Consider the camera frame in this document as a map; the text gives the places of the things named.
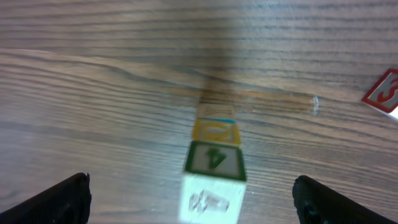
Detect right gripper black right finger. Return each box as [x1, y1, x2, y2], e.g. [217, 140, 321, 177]
[292, 175, 397, 224]

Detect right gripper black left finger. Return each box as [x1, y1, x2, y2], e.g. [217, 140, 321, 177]
[1, 172, 91, 224]

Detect green 4 block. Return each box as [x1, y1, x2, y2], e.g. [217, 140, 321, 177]
[183, 141, 247, 182]

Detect blue P block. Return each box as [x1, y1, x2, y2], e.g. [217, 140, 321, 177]
[197, 103, 236, 123]

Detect blue sided block picture top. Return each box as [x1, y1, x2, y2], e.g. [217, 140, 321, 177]
[178, 174, 246, 224]

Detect plain block beside X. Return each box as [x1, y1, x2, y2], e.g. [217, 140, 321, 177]
[361, 68, 397, 120]

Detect yellow O block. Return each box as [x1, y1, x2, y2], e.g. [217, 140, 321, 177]
[192, 119, 241, 146]

